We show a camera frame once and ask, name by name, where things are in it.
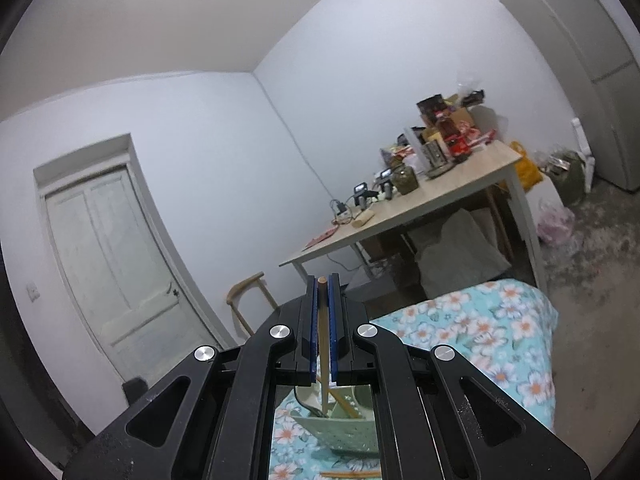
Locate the pink plastic bag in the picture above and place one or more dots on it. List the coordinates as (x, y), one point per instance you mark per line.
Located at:
(555, 222)

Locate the green plastic utensil holder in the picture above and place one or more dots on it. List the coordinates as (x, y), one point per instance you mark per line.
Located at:
(345, 435)

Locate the black printed box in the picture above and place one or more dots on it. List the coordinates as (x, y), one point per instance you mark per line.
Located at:
(431, 105)

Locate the oil bottle with red label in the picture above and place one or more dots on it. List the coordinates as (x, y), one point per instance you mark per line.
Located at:
(452, 137)

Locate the small wooden block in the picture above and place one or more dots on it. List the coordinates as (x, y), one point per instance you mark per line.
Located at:
(364, 218)

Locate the blue floral cloth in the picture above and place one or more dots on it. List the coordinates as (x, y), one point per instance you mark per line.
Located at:
(475, 330)

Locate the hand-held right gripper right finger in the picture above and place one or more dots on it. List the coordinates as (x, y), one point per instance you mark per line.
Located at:
(333, 340)

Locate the tan wooden chopstick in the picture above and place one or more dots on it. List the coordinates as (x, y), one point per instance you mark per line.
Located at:
(324, 340)

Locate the black power adapter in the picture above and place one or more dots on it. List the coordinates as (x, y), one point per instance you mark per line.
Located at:
(341, 210)

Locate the white sack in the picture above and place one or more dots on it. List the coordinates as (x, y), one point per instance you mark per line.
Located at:
(460, 255)

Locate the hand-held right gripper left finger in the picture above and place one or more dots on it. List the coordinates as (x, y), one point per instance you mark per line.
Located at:
(314, 340)

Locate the wooden chair with dark seat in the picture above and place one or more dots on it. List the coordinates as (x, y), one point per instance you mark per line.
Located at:
(250, 292)

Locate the yellow plastic bag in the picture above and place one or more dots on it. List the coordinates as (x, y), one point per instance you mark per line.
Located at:
(527, 170)

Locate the bunch of wooden chopsticks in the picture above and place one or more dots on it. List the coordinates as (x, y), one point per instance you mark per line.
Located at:
(345, 403)

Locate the white door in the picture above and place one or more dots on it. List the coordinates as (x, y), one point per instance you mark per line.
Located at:
(110, 260)

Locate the glass jar with green contents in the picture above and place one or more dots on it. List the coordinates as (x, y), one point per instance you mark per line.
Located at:
(405, 180)

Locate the black tray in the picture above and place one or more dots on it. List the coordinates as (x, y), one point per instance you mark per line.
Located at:
(475, 97)

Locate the wooden desk with white legs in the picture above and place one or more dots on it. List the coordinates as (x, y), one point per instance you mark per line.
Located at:
(425, 210)

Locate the white ceramic spoon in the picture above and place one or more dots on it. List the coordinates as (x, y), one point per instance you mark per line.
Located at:
(305, 397)

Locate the silver refrigerator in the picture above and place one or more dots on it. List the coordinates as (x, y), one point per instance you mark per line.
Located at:
(590, 60)

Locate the red paper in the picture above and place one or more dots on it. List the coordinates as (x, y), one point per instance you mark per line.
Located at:
(320, 239)

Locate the olive green bag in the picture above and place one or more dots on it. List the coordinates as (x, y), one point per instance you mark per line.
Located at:
(567, 177)

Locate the white leaning panel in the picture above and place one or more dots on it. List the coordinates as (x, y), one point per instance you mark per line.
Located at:
(584, 155)

